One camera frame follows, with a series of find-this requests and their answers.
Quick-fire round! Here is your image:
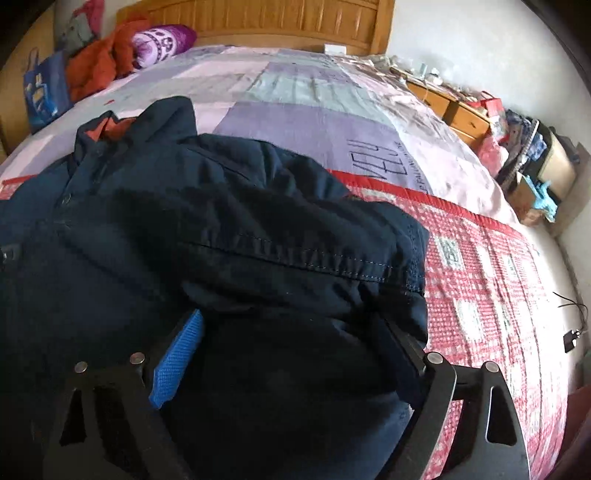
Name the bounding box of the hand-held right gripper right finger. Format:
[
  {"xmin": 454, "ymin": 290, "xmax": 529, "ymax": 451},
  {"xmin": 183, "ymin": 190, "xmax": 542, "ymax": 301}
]
[{"xmin": 378, "ymin": 318, "xmax": 531, "ymax": 480}]

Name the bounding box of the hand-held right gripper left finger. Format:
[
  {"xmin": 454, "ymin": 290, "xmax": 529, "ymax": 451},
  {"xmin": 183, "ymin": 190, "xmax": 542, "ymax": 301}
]
[{"xmin": 42, "ymin": 308, "xmax": 205, "ymax": 480}]

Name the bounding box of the navy blue jacket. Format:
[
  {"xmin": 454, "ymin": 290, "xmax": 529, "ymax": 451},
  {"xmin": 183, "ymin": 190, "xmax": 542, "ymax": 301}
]
[{"xmin": 0, "ymin": 95, "xmax": 431, "ymax": 480}]

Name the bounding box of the red patterned blanket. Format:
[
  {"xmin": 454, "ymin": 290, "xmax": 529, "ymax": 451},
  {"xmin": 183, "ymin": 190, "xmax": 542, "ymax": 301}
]
[{"xmin": 0, "ymin": 169, "xmax": 570, "ymax": 480}]

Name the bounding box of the turquoise cloth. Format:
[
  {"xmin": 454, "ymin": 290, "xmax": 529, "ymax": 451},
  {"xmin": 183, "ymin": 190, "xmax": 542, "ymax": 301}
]
[{"xmin": 525, "ymin": 175, "xmax": 560, "ymax": 223}]

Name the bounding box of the cardboard box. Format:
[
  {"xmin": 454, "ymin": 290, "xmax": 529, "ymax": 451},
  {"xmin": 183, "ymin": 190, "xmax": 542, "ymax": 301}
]
[{"xmin": 531, "ymin": 131, "xmax": 579, "ymax": 200}]

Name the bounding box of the wooden drawer cabinet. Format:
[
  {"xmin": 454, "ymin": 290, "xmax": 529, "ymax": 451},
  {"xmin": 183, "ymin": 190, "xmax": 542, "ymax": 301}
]
[{"xmin": 392, "ymin": 67, "xmax": 492, "ymax": 149}]

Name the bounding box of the pastel patchwork bed sheet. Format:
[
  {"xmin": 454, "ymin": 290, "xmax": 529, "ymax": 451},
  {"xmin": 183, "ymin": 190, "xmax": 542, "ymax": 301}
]
[{"xmin": 0, "ymin": 45, "xmax": 522, "ymax": 227}]

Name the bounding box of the blue printed bag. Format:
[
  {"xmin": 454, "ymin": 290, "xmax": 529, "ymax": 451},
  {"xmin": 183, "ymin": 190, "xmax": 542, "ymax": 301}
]
[{"xmin": 24, "ymin": 50, "xmax": 74, "ymax": 134}]

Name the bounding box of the orange cloth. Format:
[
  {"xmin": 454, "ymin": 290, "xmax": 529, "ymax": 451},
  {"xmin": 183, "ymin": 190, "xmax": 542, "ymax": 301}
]
[{"xmin": 65, "ymin": 17, "xmax": 151, "ymax": 103}]

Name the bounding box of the purple patterned pillow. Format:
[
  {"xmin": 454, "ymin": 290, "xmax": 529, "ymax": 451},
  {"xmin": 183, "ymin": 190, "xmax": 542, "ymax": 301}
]
[{"xmin": 131, "ymin": 24, "xmax": 197, "ymax": 70}]

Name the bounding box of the wooden headboard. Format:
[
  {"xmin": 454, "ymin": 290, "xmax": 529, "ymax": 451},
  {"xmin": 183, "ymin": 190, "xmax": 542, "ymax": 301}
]
[{"xmin": 115, "ymin": 0, "xmax": 396, "ymax": 56}]

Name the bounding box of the pink cloth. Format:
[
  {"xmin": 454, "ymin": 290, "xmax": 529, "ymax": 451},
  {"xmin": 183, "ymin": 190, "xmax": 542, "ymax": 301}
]
[{"xmin": 76, "ymin": 0, "xmax": 106, "ymax": 32}]

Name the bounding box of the black cable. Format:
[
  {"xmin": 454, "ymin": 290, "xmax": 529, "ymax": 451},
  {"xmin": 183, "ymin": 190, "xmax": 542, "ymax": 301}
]
[{"xmin": 553, "ymin": 292, "xmax": 590, "ymax": 324}]

